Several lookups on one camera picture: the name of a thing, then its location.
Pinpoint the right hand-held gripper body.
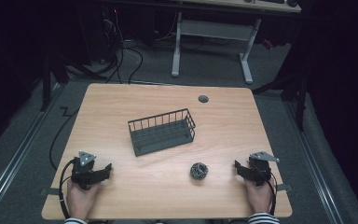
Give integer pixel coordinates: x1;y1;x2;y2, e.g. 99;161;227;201
247;150;281;188

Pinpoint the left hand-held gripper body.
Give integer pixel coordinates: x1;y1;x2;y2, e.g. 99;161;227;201
70;150;104;191

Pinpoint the person's right hand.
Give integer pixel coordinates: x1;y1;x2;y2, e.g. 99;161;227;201
243;176;276;215

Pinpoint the person's left hand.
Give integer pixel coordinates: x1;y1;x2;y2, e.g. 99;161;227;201
66;178;103;220

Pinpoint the grey tape strip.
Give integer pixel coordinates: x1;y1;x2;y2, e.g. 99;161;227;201
38;187;61;197
275;183;293;192

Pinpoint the steel wool scrubber ball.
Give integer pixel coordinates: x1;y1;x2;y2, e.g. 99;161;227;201
189;161;210;181

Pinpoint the black metal stand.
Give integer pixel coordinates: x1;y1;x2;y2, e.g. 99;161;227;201
39;52;106;113
251;66;310;133

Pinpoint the red object under desk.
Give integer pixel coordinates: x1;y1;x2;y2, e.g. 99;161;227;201
261;38;275;50

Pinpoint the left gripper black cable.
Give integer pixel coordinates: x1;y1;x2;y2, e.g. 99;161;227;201
58;158;76;220

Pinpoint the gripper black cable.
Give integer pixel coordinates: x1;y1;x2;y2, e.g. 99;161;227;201
58;158;76;220
259;169;278;217

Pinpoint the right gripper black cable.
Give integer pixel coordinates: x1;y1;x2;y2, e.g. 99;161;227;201
259;169;278;217

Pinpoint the black floor cable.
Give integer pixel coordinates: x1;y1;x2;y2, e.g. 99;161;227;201
48;105;81;172

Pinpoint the metal floor rail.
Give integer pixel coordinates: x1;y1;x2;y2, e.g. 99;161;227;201
282;100;345;224
0;83;63;224

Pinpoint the dark wire basket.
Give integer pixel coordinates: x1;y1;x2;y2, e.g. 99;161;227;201
127;107;197;158

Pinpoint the bundle of black floor cables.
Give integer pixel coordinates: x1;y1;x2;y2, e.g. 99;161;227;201
101;7;145;85

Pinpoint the white frame desk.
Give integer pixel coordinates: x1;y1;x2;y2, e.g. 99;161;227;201
171;0;302;86

